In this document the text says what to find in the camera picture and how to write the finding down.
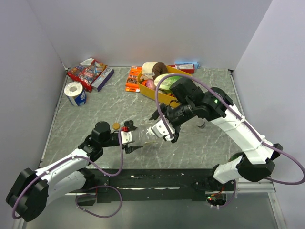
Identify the brown plush toy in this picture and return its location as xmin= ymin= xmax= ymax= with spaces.
xmin=142 ymin=62 xmax=168 ymax=80

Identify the orange packet box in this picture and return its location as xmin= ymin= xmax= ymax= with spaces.
xmin=125 ymin=66 xmax=142 ymax=93

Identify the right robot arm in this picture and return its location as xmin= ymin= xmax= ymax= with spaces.
xmin=148 ymin=77 xmax=283 ymax=190

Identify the purple toy onion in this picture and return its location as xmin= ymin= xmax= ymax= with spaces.
xmin=145 ymin=80 xmax=156 ymax=90

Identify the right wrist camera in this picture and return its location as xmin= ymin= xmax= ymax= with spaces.
xmin=151 ymin=118 xmax=175 ymax=142

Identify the green toy lettuce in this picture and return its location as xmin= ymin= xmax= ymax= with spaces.
xmin=154 ymin=73 xmax=181 ymax=92

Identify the toilet paper roll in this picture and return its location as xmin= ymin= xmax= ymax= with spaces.
xmin=64 ymin=82 xmax=87 ymax=106

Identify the yellow plastic basket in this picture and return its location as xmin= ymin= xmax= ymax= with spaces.
xmin=137 ymin=65 xmax=192 ymax=108

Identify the blue red box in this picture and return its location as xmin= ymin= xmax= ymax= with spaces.
xmin=169 ymin=61 xmax=200 ymax=74

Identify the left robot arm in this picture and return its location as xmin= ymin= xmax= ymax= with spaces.
xmin=6 ymin=120 xmax=141 ymax=222

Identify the purple silver box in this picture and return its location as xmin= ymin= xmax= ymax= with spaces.
xmin=91 ymin=67 xmax=114 ymax=92

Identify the red snack bag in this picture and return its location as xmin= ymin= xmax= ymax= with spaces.
xmin=67 ymin=58 xmax=108 ymax=92

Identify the green glass bottle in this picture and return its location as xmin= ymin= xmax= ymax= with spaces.
xmin=228 ymin=152 xmax=244 ymax=162

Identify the white bottle cap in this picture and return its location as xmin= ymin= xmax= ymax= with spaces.
xmin=147 ymin=126 xmax=155 ymax=136

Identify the brown bottle cap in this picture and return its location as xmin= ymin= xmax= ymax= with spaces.
xmin=113 ymin=123 xmax=120 ymax=130

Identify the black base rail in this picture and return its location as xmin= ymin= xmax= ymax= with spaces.
xmin=53 ymin=168 xmax=239 ymax=203

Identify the large clear plastic bottle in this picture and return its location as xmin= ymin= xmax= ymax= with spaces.
xmin=131 ymin=125 xmax=158 ymax=147

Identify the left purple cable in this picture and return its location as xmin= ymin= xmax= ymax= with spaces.
xmin=11 ymin=130 xmax=124 ymax=220

